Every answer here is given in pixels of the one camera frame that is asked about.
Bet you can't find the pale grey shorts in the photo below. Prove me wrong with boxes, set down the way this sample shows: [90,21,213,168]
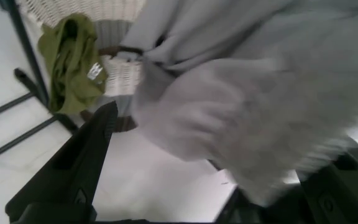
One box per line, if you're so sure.
[116,0,358,208]

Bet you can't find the black clothes rack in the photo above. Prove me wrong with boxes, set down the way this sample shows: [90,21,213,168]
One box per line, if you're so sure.
[0,0,79,167]

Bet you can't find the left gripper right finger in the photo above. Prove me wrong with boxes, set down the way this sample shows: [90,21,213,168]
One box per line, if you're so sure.
[296,136,358,223]

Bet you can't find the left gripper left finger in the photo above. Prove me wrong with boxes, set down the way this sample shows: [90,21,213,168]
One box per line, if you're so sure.
[4,100,119,223]

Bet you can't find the white laundry basket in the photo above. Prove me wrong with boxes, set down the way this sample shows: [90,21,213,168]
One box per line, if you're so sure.
[16,0,149,133]

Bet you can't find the green garment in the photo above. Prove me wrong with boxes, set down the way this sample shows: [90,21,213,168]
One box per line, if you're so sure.
[37,12,109,115]

